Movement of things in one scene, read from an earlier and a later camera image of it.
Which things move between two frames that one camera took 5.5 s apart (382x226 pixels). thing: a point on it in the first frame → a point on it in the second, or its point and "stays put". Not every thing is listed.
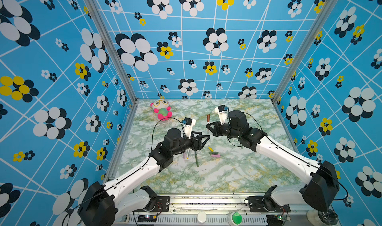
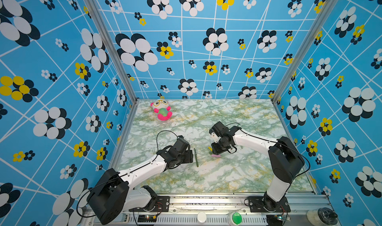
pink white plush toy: (161, 107) stays put
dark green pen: (196, 158) stays put
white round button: (201, 217) stays put
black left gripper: (199, 145) → (189, 156)
